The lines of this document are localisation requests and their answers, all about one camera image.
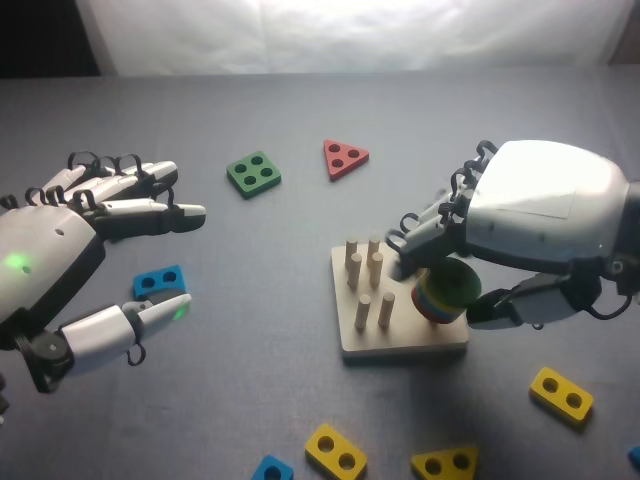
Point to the green square four-hole block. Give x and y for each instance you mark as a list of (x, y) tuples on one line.
[(253, 176)]

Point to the rainbow striped round block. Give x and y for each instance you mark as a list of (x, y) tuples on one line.
[(447, 290)]

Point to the red triangular three-hole block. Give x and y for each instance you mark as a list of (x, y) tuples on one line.
[(342, 156)]

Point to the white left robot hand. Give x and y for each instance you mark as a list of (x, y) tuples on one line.
[(45, 250)]

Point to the yellow triangular block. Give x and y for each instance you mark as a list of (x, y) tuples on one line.
[(446, 465)]

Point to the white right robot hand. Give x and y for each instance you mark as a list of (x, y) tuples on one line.
[(540, 200)]

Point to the yellow rectangular two-hole block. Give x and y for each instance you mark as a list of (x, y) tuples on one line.
[(561, 395), (336, 452)]

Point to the grey table cloth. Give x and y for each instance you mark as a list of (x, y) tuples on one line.
[(250, 390)]

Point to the blue block with hole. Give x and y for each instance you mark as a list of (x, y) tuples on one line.
[(272, 471)]

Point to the blue rectangular two-hole block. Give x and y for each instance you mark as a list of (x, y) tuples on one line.
[(159, 281)]

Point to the wooden peg board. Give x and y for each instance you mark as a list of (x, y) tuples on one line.
[(400, 340)]

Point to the white backdrop sheet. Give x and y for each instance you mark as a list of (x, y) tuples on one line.
[(325, 35)]

